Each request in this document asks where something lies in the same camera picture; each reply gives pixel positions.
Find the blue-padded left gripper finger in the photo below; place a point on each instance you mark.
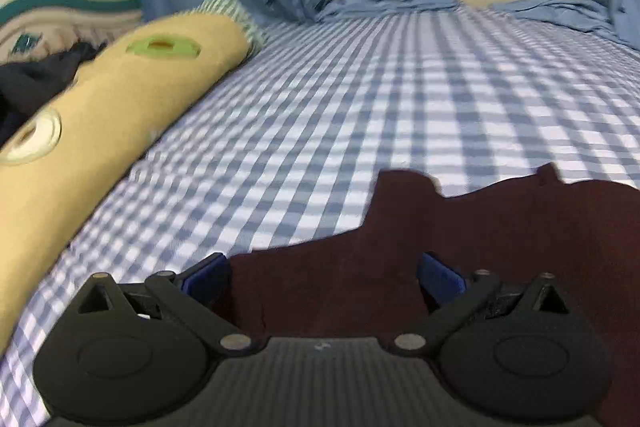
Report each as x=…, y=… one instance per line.
x=199, y=292

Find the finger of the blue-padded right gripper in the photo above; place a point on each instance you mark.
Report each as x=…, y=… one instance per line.
x=444, y=287

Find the maroon vintage print sweatshirt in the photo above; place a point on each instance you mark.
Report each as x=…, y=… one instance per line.
x=363, y=282

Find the dark navy clothes pile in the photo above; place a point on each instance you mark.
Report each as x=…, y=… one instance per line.
x=27, y=86

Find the blue checked bed sheet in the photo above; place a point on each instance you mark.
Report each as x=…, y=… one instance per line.
x=287, y=147

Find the yellow avocado print quilt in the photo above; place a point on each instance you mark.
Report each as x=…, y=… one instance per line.
x=66, y=158

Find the teal trimmed headboard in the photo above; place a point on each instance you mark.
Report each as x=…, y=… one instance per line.
x=33, y=29

